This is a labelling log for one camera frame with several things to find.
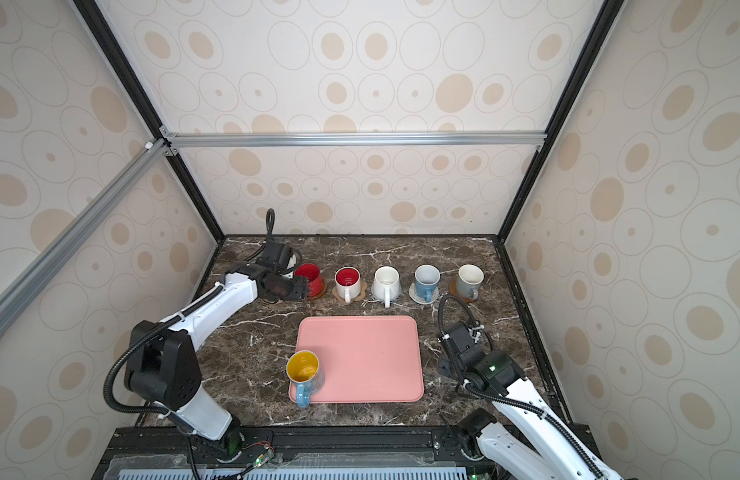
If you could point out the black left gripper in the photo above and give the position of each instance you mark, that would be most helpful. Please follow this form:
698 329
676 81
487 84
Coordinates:
300 290

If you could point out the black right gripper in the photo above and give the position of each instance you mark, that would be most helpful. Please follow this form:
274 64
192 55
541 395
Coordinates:
442 365

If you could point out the red mug black handle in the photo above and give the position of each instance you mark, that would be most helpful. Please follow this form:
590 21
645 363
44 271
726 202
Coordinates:
314 276

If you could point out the brown wooden round coaster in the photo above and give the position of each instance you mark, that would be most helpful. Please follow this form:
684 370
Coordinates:
453 290

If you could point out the white mug red inside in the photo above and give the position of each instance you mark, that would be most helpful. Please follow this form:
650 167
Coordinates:
347 276

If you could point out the multicolour woven round coaster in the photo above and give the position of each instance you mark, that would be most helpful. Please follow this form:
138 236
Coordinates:
421 300

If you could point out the grey mug white inside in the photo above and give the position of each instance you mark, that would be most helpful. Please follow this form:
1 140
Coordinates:
468 282

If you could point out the yellow inside blue mug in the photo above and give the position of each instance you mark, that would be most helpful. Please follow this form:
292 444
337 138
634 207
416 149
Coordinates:
306 375

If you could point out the blue floral mug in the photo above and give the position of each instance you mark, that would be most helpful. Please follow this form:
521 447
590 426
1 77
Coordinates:
427 278

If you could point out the cork paw print coaster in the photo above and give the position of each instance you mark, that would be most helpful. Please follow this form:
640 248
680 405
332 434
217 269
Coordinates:
350 294

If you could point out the dark brown wooden coaster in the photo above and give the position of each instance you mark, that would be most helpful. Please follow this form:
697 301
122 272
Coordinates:
320 294

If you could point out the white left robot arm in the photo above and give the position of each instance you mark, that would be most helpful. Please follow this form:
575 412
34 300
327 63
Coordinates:
160 372

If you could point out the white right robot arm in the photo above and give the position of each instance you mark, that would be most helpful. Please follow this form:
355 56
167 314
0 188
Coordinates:
554 451

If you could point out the pink rectangular tray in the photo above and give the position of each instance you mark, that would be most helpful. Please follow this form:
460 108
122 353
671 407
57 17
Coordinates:
361 359

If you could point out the aluminium crossbar back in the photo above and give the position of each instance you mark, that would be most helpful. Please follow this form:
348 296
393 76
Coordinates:
362 139

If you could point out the aluminium crossbar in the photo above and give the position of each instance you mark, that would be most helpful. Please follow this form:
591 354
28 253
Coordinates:
362 139
25 289

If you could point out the aluminium crossbar left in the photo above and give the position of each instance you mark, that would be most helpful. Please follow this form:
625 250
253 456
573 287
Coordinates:
25 289

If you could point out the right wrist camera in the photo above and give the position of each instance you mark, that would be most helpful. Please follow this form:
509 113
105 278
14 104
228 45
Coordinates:
461 343

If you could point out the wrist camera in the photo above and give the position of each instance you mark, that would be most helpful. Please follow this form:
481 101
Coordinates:
279 257
461 343

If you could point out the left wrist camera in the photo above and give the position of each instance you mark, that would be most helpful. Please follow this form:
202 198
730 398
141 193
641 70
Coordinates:
279 257

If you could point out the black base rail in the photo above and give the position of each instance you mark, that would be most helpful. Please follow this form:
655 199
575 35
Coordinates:
297 447

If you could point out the black corner frame post left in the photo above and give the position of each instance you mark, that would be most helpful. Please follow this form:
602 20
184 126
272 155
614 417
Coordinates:
93 17

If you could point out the black corner frame post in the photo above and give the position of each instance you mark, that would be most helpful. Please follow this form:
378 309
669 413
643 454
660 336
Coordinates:
93 17
602 26

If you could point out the black corner frame post right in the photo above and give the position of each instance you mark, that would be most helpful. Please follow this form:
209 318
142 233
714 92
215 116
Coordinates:
602 26

